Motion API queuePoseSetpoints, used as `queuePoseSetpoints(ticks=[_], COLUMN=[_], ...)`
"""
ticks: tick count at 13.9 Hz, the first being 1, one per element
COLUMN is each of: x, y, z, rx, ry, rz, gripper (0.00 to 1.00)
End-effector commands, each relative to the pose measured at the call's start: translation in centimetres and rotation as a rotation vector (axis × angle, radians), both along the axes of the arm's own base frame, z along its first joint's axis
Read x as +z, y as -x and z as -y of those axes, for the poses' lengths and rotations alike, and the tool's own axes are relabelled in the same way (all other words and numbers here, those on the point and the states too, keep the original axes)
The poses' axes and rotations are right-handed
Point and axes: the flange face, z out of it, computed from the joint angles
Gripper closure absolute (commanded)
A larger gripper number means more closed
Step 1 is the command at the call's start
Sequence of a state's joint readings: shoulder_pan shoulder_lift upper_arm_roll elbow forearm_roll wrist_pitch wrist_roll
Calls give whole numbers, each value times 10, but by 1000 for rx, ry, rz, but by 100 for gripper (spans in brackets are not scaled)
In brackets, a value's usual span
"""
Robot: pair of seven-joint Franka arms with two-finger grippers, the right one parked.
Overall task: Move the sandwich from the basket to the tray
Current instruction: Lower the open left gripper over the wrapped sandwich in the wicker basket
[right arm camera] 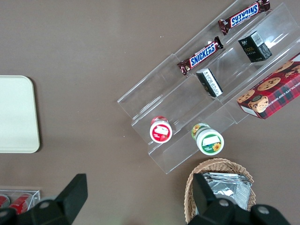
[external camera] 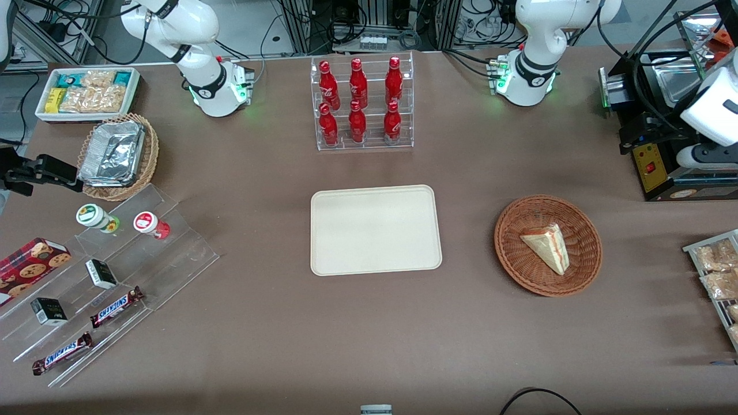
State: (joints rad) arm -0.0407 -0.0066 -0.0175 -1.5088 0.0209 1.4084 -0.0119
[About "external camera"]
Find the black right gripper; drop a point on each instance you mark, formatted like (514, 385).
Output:
(16, 173)

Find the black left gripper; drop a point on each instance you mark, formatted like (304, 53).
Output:
(663, 130)

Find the triangle sandwich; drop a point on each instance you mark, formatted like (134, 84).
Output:
(548, 248)

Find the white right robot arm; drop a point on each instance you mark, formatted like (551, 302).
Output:
(202, 23)

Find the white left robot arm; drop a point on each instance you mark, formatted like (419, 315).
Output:
(536, 34)

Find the aluminium foil tray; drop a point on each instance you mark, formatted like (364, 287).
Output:
(112, 153)

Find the light tan wicker basket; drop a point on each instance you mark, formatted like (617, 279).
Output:
(151, 155)

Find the brown wicker basket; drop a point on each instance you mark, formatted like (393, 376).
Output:
(519, 253)

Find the tray of packaged snacks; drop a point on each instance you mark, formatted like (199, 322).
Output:
(715, 308)

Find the beige plastic tray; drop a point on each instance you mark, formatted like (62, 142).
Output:
(375, 230)

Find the steel warmer pan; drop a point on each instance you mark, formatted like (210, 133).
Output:
(677, 83)

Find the black food warmer cabinet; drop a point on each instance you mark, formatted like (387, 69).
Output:
(660, 193)

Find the green lid yogurt cup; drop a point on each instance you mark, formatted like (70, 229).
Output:
(92, 216)

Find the white plastic bin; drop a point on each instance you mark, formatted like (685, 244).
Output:
(86, 117)

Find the yellow snack packet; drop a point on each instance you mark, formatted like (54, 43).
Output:
(55, 101)

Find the clear bag of crackers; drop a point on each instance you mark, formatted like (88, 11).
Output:
(92, 99)
(98, 79)

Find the red tartan cookie box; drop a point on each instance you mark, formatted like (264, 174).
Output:
(29, 268)

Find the teal snack packet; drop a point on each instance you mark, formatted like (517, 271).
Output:
(123, 78)
(68, 80)

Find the red lid yogurt cup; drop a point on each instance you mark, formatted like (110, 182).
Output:
(145, 222)

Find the small black carton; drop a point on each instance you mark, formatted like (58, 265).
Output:
(49, 311)
(101, 275)

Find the clear bag of pastry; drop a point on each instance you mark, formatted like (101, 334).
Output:
(718, 256)
(733, 313)
(723, 285)
(734, 334)

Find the Snickers chocolate bar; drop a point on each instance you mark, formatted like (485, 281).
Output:
(60, 354)
(115, 307)

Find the clear acrylic step shelf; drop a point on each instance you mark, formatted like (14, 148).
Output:
(184, 253)

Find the red cola bottle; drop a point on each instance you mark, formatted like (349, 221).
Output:
(392, 124)
(358, 83)
(328, 127)
(357, 124)
(328, 86)
(394, 80)

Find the clear acrylic bottle rack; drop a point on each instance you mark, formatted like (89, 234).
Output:
(373, 138)

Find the white power strip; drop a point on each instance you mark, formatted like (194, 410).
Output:
(373, 41)

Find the small grey device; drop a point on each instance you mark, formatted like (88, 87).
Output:
(376, 410)

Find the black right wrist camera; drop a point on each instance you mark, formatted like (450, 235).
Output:
(18, 189)

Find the aluminium frame rack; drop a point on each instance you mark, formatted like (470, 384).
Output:
(92, 23)

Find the aluminium frame cabinet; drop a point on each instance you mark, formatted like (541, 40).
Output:
(300, 23)

